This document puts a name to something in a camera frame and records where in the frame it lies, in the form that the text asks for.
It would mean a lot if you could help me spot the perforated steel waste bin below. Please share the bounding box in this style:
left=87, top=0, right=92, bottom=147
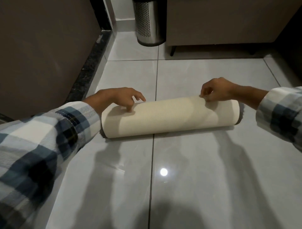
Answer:
left=132, top=0, right=167, bottom=46

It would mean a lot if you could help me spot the person's left forearm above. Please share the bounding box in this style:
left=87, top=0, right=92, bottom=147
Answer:
left=0, top=92, right=102, bottom=229

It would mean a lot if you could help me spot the person's right forearm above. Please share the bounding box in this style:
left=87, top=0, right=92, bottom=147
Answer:
left=232, top=85, right=302, bottom=151

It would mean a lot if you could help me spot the person's right hand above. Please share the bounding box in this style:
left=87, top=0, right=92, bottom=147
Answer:
left=200, top=77, right=239, bottom=102

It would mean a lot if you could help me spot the cream mat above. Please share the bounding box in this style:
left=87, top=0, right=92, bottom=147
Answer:
left=100, top=95, right=241, bottom=140

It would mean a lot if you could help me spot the person's left hand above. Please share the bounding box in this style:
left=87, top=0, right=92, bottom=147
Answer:
left=96, top=87, right=146, bottom=112

